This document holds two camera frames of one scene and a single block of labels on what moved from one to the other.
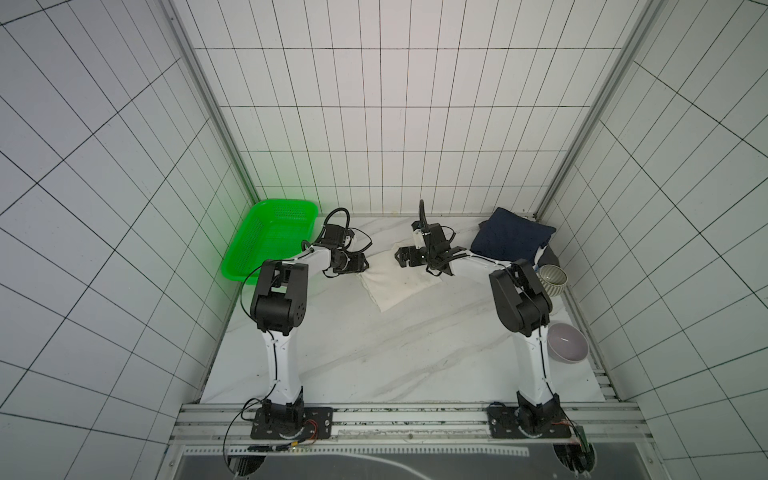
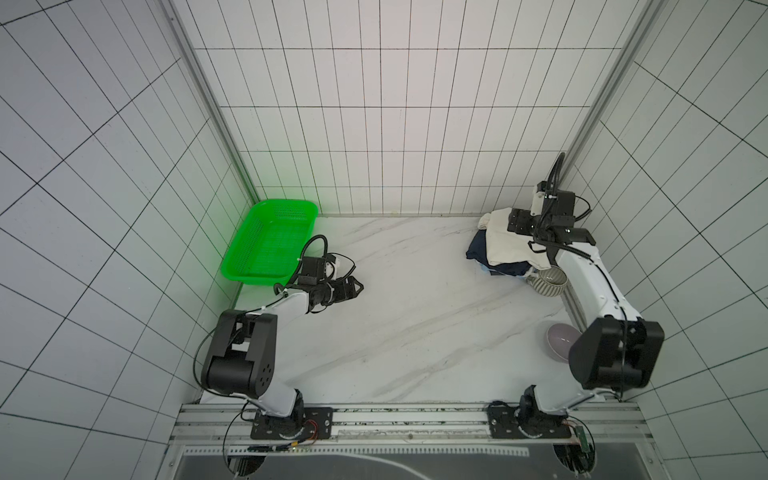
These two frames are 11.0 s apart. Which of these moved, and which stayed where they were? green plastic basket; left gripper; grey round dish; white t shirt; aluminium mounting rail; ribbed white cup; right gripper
Moved: right gripper; left gripper; white t shirt
Stayed: aluminium mounting rail; green plastic basket; grey round dish; ribbed white cup
